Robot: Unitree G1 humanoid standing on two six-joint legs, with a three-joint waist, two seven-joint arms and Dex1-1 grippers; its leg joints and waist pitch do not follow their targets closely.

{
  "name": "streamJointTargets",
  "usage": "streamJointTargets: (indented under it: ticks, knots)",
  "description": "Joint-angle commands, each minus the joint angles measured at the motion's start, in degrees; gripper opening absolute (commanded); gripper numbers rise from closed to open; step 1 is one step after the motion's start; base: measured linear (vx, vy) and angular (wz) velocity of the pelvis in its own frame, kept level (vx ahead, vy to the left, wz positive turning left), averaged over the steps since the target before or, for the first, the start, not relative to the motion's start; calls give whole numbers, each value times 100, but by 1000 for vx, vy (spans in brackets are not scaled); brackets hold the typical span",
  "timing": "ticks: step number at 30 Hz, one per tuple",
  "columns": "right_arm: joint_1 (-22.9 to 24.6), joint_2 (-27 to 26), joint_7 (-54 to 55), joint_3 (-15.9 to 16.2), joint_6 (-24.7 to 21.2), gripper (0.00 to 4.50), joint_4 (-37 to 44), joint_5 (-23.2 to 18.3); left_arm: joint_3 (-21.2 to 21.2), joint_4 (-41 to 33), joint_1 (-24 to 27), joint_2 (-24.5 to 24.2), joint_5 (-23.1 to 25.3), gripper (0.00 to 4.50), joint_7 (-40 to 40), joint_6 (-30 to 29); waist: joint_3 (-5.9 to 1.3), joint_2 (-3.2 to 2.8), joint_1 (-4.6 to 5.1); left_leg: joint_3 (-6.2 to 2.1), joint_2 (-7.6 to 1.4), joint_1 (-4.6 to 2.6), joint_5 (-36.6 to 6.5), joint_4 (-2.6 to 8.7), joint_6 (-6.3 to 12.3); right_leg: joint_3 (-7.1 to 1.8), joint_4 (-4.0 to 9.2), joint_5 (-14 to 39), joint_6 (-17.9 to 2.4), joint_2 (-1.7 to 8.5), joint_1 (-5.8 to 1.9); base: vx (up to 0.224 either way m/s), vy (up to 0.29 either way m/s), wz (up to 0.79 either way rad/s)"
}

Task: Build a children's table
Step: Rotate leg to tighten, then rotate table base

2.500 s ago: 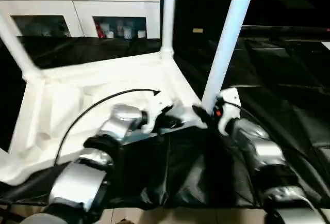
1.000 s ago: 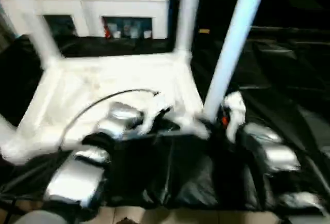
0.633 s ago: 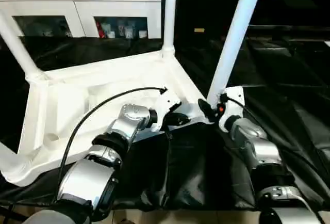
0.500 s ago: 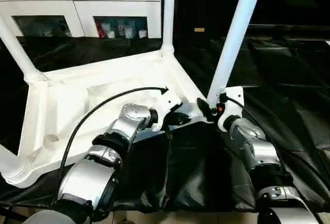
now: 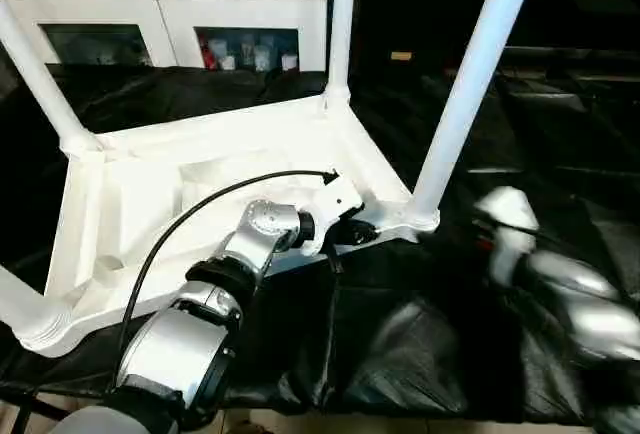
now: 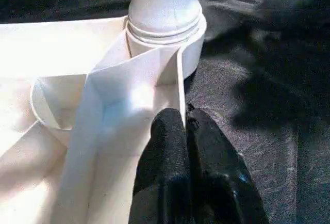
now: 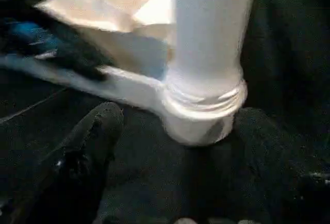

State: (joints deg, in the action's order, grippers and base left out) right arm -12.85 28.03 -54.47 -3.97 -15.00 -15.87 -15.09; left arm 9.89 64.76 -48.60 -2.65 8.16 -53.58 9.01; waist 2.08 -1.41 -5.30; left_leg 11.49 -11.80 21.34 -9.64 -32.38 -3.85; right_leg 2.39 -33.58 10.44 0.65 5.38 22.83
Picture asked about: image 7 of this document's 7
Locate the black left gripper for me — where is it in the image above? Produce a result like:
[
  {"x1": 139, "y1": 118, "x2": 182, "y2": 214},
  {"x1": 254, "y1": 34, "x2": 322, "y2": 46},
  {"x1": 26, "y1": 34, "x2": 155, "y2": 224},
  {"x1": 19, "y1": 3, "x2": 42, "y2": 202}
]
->
[{"x1": 0, "y1": 12, "x2": 110, "y2": 82}]

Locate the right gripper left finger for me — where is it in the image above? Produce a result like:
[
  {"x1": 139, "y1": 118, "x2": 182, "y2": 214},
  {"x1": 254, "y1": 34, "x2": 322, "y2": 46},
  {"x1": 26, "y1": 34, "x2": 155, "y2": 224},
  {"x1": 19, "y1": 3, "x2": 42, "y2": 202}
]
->
[{"x1": 0, "y1": 101, "x2": 125, "y2": 224}]

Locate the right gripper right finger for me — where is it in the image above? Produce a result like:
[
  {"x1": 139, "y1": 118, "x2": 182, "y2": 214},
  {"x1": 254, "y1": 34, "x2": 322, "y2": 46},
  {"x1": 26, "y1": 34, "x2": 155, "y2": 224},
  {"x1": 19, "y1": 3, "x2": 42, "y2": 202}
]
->
[{"x1": 232, "y1": 107, "x2": 330, "y2": 224}]

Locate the white plastic table top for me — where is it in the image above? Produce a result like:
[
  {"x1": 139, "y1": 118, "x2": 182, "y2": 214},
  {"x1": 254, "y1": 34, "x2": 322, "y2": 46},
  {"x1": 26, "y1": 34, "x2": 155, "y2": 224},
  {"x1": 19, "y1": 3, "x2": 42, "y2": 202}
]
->
[{"x1": 0, "y1": 0, "x2": 250, "y2": 148}]

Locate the white plastic table leg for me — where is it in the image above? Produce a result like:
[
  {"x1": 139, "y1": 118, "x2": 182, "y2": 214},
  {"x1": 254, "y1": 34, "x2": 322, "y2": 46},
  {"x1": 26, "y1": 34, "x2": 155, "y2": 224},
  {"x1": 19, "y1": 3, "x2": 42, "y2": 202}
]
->
[{"x1": 164, "y1": 0, "x2": 268, "y2": 115}]

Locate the black plastic mat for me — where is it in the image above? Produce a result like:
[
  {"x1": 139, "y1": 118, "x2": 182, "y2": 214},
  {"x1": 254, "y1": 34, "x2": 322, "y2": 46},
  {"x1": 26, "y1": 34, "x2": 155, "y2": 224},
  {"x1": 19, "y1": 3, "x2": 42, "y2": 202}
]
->
[{"x1": 0, "y1": 0, "x2": 330, "y2": 224}]

